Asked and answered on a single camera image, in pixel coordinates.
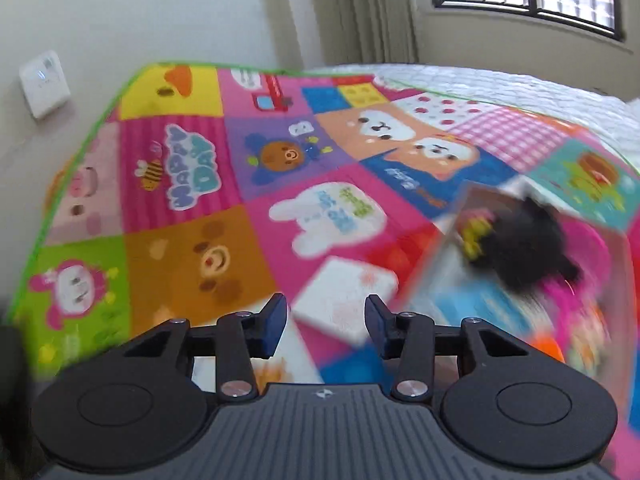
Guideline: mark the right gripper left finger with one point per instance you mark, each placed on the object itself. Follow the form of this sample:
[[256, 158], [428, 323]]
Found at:
[[241, 337]]

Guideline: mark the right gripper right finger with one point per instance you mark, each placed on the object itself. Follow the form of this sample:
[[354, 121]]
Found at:
[[409, 339]]

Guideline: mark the white square notepad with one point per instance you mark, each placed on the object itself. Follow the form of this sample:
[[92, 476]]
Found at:
[[333, 301]]

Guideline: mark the black plush toy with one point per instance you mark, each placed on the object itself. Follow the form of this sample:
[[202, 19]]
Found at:
[[525, 247]]

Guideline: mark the blue white tissue pack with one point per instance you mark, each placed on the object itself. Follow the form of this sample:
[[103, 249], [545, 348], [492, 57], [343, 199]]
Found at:
[[483, 300]]

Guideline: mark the pink yellow pudding cup toy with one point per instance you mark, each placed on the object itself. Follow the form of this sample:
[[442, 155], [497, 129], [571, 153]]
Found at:
[[472, 227]]

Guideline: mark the pink plastic net scoop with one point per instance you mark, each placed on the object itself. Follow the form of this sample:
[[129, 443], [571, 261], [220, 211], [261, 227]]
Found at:
[[579, 330]]

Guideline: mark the colourful cartoon play mat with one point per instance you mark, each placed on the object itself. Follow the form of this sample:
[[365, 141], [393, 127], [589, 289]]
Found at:
[[203, 190]]

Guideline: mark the pink cardboard box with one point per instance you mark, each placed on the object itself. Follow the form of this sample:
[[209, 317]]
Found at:
[[446, 266]]

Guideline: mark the white quilted bedspread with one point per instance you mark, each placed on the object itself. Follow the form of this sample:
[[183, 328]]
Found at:
[[613, 120]]

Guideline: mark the beige curtain left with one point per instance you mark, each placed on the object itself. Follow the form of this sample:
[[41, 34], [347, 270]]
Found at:
[[318, 33]]

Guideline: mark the white wall switch panel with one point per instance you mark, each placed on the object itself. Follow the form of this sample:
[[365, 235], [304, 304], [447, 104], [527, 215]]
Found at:
[[44, 84]]

